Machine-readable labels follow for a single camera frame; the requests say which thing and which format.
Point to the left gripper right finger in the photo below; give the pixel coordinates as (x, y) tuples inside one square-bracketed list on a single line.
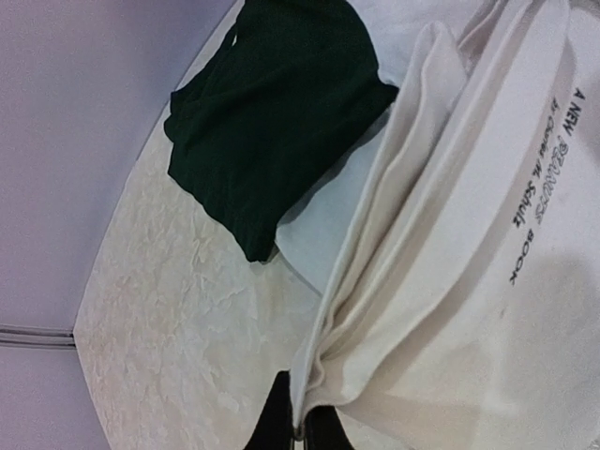
[(324, 430)]

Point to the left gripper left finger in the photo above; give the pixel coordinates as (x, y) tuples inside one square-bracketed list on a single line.
[(274, 429)]

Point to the white green raglan t-shirt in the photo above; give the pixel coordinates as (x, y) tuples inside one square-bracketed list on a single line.
[(460, 274)]

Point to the left aluminium frame post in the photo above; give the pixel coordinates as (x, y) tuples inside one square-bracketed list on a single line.
[(36, 338)]

